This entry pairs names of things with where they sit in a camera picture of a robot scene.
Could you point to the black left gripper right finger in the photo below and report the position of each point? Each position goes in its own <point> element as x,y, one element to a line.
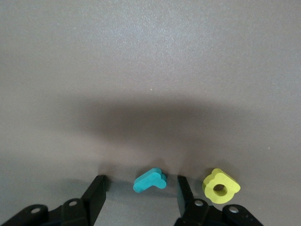
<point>188,207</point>

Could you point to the teal foam letter r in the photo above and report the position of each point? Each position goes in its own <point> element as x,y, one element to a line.
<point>147,182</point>

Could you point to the yellow foam letter d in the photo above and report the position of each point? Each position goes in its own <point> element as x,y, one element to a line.
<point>211,191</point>

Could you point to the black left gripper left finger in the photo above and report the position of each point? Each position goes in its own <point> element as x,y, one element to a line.
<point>94,200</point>

